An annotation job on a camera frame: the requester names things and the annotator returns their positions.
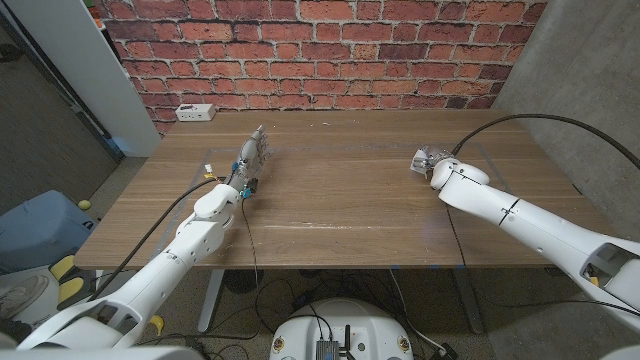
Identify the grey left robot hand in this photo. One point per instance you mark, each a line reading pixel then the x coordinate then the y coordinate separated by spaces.
pixel 250 160

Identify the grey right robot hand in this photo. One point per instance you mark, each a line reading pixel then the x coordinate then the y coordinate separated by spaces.
pixel 436 155

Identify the small white box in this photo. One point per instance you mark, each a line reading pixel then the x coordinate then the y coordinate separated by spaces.
pixel 417 165

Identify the white right shoulder shell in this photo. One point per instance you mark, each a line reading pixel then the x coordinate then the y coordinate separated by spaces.
pixel 625 355

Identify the white left shoulder shell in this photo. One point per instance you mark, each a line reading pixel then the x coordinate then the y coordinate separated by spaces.
pixel 100 354

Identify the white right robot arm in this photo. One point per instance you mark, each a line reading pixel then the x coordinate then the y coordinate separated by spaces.
pixel 530 225

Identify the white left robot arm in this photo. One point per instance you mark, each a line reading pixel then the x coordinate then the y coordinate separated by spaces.
pixel 165 270

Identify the grey electronics box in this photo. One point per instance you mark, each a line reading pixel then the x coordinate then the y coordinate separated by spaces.
pixel 327 350

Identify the left wrist plug lead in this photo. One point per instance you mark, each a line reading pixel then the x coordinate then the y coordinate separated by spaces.
pixel 208 168

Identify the white power strip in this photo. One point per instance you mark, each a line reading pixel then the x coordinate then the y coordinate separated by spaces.
pixel 195 112

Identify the black round floor disc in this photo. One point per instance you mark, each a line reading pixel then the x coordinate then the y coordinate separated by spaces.
pixel 242 281

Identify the red brick print backdrop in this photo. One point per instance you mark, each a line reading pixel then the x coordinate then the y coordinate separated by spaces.
pixel 320 55

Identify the white table leg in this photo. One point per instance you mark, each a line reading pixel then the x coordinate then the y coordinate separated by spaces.
pixel 210 300

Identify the grey table leg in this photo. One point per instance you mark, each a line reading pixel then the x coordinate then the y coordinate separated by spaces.
pixel 470 300

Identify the yellow-green ball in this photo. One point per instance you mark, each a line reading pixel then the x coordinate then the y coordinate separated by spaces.
pixel 84 204

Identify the white pillar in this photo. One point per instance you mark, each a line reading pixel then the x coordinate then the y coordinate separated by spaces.
pixel 90 75

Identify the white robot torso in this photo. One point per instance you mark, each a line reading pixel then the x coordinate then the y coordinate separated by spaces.
pixel 370 325

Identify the yellow toy banana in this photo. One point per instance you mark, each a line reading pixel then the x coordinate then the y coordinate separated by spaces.
pixel 157 324

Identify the black floor plug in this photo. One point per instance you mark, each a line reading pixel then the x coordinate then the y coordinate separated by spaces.
pixel 446 352

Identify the black antenna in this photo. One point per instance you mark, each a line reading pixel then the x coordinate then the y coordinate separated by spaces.
pixel 347 340

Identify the yellow foam pad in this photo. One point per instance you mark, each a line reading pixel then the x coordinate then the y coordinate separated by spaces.
pixel 61 267
pixel 70 290

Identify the blue plastic bin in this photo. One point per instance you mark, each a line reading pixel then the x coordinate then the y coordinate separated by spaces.
pixel 40 230

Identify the white sneaker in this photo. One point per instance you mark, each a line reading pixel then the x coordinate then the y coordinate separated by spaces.
pixel 22 295

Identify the grey perforated wall panel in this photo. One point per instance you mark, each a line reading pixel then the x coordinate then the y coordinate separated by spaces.
pixel 40 140

